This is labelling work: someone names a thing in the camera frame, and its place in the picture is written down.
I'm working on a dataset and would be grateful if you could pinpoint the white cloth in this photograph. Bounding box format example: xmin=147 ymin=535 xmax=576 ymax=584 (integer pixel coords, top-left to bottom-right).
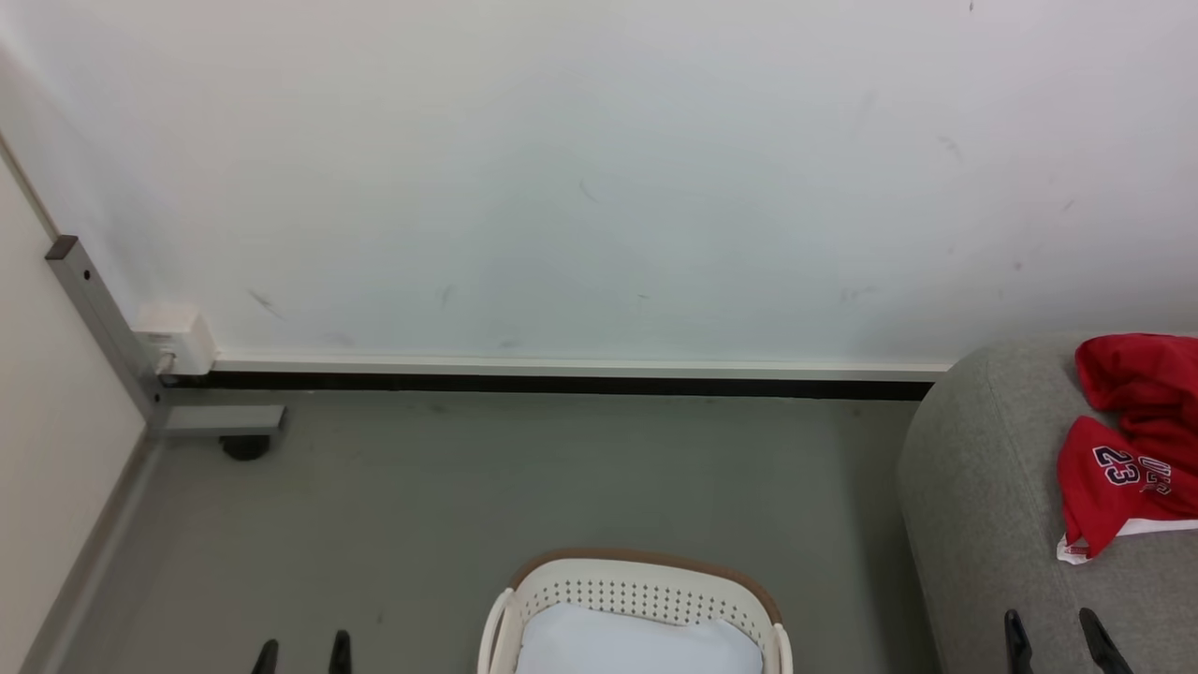
xmin=515 ymin=602 xmax=764 ymax=674

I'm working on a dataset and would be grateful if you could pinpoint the red jersey with white trim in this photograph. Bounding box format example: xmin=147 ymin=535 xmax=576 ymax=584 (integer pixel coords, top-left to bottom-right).
xmin=1058 ymin=333 xmax=1198 ymax=565

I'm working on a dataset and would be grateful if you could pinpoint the grey metal frame post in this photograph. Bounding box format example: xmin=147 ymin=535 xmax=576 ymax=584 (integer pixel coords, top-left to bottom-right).
xmin=45 ymin=236 xmax=286 ymax=439

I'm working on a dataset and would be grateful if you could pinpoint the grey fabric sofa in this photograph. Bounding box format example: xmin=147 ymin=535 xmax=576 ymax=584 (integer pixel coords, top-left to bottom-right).
xmin=897 ymin=332 xmax=1198 ymax=674

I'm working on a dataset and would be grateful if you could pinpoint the black baseboard strip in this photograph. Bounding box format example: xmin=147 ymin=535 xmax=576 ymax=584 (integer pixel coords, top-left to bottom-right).
xmin=161 ymin=372 xmax=937 ymax=403

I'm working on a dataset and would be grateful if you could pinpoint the white wall socket box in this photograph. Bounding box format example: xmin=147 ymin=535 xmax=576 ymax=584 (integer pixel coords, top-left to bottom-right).
xmin=131 ymin=302 xmax=218 ymax=375

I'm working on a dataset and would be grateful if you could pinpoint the cream laundry basket brown rim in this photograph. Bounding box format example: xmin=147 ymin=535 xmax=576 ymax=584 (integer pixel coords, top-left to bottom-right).
xmin=477 ymin=549 xmax=794 ymax=674

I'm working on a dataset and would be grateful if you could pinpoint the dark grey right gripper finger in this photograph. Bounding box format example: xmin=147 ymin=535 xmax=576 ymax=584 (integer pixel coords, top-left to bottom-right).
xmin=1005 ymin=609 xmax=1034 ymax=674
xmin=1078 ymin=608 xmax=1134 ymax=674

